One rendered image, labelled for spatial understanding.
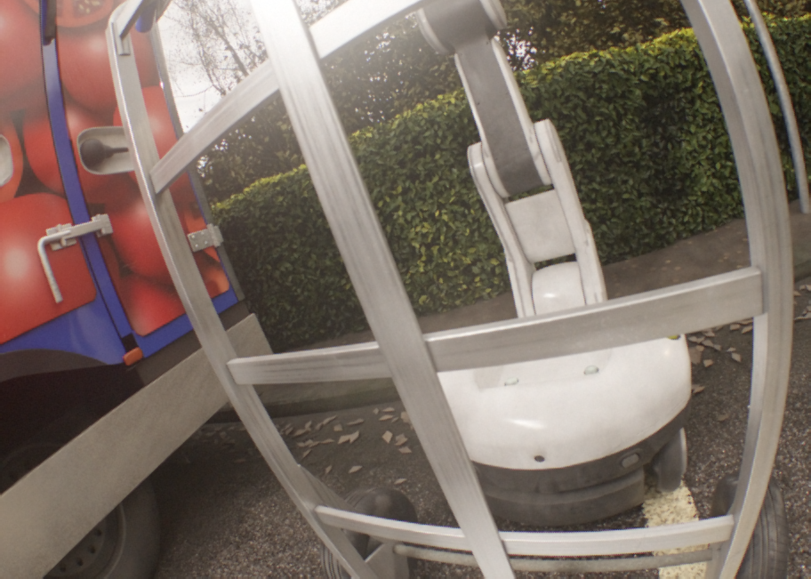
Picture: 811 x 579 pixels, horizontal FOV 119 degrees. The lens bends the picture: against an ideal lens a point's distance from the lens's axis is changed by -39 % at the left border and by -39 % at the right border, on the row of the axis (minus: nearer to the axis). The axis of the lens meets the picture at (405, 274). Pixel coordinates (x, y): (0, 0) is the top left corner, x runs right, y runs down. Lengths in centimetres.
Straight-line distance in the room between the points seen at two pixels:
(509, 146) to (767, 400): 77
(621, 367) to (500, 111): 62
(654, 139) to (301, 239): 189
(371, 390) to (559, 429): 105
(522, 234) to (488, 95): 36
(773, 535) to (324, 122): 65
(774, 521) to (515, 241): 84
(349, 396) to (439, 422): 130
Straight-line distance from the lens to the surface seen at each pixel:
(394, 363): 31
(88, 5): 174
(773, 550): 59
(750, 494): 39
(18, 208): 118
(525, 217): 100
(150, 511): 134
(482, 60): 100
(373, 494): 77
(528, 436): 64
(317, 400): 171
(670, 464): 80
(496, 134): 94
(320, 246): 213
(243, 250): 244
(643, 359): 68
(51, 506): 111
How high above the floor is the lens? 72
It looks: 11 degrees down
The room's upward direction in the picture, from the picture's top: 21 degrees counter-clockwise
